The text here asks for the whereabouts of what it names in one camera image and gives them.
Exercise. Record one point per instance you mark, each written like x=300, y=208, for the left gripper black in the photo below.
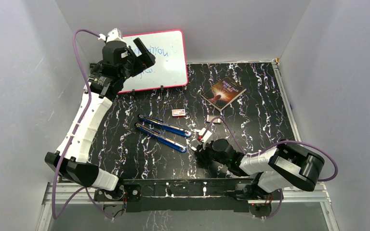
x=146, y=58

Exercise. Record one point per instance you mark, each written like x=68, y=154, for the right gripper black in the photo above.
x=201, y=152

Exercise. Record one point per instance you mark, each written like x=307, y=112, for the whiteboard with pink frame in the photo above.
x=170, y=69

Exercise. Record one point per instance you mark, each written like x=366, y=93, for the staple box tray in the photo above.
x=213, y=119

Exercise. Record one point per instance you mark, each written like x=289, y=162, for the small red staple box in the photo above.
x=178, y=112

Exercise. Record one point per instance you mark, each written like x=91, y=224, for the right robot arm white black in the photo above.
x=286, y=164

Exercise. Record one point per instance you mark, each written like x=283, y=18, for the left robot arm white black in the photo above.
x=105, y=81

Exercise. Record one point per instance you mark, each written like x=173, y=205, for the paperback book orange cover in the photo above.
x=223, y=93

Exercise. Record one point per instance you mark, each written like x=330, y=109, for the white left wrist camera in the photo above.
x=113, y=35

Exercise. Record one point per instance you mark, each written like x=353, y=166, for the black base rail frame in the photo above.
x=184, y=195

